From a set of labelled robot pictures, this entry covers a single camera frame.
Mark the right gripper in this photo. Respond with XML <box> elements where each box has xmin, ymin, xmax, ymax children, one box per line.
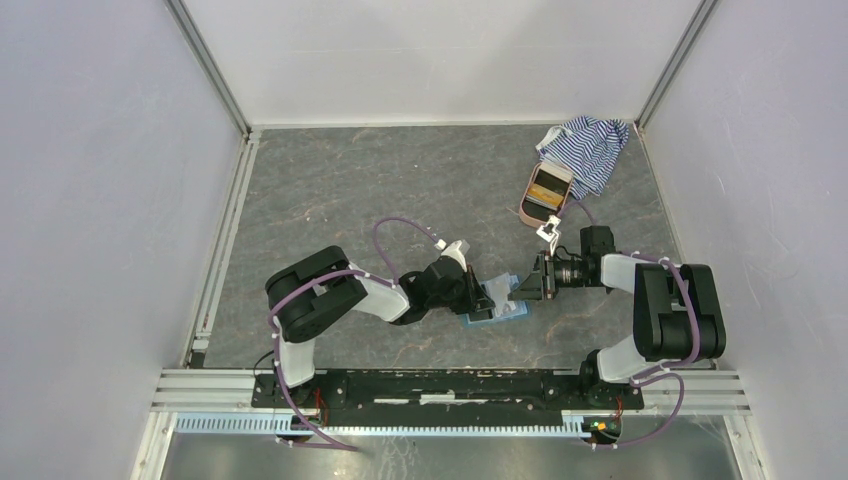
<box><xmin>507</xmin><ymin>250</ymin><xmax>595</xmax><ymax>302</ymax></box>

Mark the white credit card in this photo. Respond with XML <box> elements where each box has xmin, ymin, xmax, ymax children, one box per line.
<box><xmin>482</xmin><ymin>273</ymin><xmax>524</xmax><ymax>320</ymax></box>

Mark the pink card box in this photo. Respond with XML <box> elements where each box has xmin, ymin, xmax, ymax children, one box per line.
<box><xmin>518</xmin><ymin>161</ymin><xmax>574</xmax><ymax>228</ymax></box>

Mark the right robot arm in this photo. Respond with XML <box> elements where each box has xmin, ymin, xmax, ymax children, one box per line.
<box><xmin>509</xmin><ymin>225</ymin><xmax>727</xmax><ymax>408</ymax></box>

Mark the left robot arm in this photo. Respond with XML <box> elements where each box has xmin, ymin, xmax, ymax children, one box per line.
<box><xmin>264</xmin><ymin>241</ymin><xmax>496</xmax><ymax>408</ymax></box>

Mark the striped blue white cloth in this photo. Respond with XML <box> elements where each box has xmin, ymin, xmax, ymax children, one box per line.
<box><xmin>535</xmin><ymin>116</ymin><xmax>629</xmax><ymax>201</ymax></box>

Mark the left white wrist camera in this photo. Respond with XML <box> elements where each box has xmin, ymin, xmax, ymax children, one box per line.
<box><xmin>434</xmin><ymin>239</ymin><xmax>470</xmax><ymax>271</ymax></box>

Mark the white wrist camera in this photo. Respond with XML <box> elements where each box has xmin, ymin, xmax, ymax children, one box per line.
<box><xmin>536</xmin><ymin>215</ymin><xmax>561</xmax><ymax>256</ymax></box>
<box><xmin>434</xmin><ymin>239</ymin><xmax>470</xmax><ymax>271</ymax></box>

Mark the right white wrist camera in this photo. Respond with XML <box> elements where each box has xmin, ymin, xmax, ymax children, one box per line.
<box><xmin>536</xmin><ymin>215</ymin><xmax>561</xmax><ymax>256</ymax></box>

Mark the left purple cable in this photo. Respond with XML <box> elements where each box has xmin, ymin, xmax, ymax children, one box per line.
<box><xmin>267</xmin><ymin>217</ymin><xmax>445</xmax><ymax>452</ymax></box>

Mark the purple cable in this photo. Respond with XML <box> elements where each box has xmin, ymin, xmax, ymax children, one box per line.
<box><xmin>267</xmin><ymin>217</ymin><xmax>445</xmax><ymax>452</ymax></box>
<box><xmin>559</xmin><ymin>199</ymin><xmax>704</xmax><ymax>452</ymax></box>

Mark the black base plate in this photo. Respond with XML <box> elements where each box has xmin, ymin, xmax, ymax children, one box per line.
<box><xmin>251</xmin><ymin>369</ymin><xmax>645</xmax><ymax>427</ymax></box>

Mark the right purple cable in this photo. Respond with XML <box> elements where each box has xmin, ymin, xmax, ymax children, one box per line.
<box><xmin>559</xmin><ymin>199</ymin><xmax>704</xmax><ymax>452</ymax></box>

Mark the aluminium frame rail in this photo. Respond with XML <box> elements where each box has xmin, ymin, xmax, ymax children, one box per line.
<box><xmin>150</xmin><ymin>369</ymin><xmax>751</xmax><ymax>416</ymax></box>

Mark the light blue cable duct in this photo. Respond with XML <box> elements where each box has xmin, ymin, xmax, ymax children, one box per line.
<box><xmin>175</xmin><ymin>412</ymin><xmax>590</xmax><ymax>439</ymax></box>

